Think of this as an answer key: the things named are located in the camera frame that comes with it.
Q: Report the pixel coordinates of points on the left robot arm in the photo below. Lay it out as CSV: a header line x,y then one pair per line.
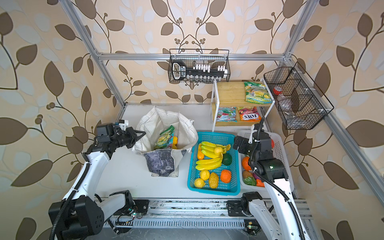
x,y
78,215

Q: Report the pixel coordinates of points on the yellow round fruit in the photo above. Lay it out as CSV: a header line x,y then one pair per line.
x,y
199,183

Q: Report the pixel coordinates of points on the orange tangerine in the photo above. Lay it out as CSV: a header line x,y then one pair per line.
x,y
226,176

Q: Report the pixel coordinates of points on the teal plastic basket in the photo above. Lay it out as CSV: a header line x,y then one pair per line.
x,y
231,189

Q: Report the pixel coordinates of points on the banana bunch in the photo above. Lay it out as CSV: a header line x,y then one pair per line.
x,y
212,150
208,164

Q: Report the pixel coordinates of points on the white wire shelf rack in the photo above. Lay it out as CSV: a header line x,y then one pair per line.
x,y
233,94

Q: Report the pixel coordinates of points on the lower teal snack bag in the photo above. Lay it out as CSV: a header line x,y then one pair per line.
x,y
226,114

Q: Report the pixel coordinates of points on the yellow lemon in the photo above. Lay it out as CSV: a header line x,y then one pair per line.
x,y
204,175

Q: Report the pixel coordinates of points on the lower banana bunch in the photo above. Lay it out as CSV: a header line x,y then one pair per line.
x,y
208,164

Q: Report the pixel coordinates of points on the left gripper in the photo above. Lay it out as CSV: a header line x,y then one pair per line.
x,y
132,137

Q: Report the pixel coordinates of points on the cream canvas grocery bag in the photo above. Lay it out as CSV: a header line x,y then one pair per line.
x,y
165,162

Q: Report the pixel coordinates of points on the orange carrot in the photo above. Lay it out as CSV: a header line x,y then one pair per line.
x,y
259,183

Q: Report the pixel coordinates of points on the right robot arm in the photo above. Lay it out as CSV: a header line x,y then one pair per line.
x,y
287,225

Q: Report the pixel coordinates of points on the white plastic basket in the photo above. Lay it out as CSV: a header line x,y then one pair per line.
x,y
275,171

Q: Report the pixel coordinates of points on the orange persimmon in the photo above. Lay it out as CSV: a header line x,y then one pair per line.
x,y
245,164

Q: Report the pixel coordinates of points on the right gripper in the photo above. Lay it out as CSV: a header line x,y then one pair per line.
x,y
244,142

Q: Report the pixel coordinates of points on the black wire basket back wall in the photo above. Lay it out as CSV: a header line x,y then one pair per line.
x,y
200,55

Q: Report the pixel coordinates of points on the black wire basket wall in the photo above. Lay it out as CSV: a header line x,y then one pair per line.
x,y
200,55
309,103

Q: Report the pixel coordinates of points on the green avocado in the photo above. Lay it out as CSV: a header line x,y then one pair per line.
x,y
227,159

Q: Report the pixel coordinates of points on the yellow corn cob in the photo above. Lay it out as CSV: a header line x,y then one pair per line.
x,y
213,180

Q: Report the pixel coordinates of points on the yellow bell pepper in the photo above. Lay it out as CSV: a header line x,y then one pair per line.
x,y
175,140

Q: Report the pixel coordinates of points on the upper banana bunch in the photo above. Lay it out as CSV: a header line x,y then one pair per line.
x,y
212,150

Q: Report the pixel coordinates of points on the orange Fox's candy bag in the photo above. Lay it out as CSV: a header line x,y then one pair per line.
x,y
249,114

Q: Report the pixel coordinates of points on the black wire basket right wall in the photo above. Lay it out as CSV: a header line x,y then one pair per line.
x,y
309,103

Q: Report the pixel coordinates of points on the green snack bag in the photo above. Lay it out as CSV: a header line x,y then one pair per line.
x,y
165,140
256,93

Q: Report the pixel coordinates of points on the plastic bottle red cap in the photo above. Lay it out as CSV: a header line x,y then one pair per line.
x,y
284,102

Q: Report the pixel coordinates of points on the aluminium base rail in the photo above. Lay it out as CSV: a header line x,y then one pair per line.
x,y
188,214

